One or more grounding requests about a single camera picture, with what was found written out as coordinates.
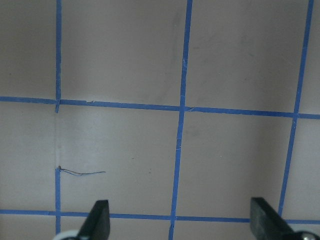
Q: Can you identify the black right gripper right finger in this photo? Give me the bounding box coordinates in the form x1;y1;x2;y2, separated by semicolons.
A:
250;197;297;240

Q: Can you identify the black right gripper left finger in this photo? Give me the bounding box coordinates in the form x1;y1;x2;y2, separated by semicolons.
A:
76;200;111;240

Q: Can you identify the loose thin thread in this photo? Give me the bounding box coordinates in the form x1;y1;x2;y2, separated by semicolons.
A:
58;165;106;177

